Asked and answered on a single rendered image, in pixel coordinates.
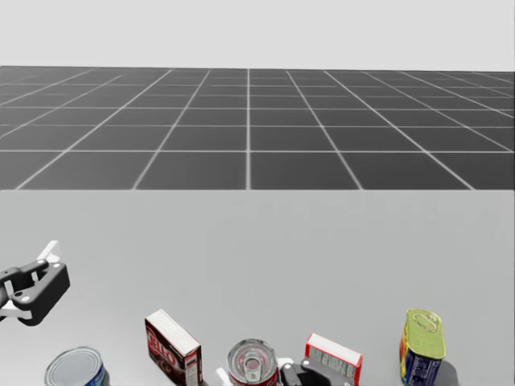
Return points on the red and white carton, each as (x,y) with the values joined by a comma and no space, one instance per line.
(334,358)

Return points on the red and white can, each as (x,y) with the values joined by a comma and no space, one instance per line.
(252,362)

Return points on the blue flat can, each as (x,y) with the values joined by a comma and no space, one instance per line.
(76,368)

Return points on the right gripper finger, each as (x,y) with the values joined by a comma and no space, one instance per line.
(223,378)
(306,374)

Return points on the green and blue rectangular can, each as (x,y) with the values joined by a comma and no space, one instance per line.
(422,346)

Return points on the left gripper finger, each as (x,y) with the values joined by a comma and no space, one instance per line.
(46,287)

